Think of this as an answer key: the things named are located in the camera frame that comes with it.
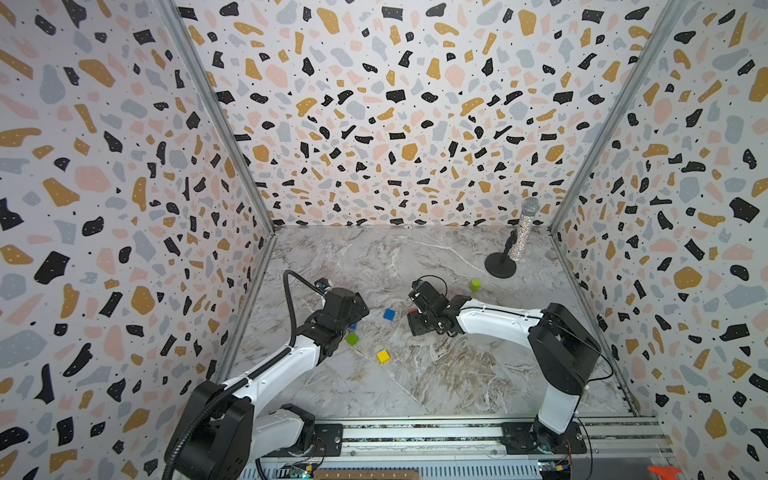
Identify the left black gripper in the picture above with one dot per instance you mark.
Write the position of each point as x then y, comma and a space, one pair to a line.
355, 314

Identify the wooden strip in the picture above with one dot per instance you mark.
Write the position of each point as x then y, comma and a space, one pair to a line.
366, 474

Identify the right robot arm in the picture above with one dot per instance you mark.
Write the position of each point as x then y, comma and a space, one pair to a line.
565, 350

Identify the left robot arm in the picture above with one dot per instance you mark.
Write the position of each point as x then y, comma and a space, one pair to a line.
221, 429

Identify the red clamp handle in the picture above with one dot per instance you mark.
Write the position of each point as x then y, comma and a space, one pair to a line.
667, 472

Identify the aluminium mounting rail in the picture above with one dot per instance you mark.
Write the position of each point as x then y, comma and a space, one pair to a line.
473, 448

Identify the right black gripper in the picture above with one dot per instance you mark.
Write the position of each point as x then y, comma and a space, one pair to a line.
424, 313

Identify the yellow cube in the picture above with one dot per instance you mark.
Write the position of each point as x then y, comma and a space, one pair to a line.
383, 356

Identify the glitter microphone on stand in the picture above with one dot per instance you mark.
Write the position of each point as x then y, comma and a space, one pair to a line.
504, 264

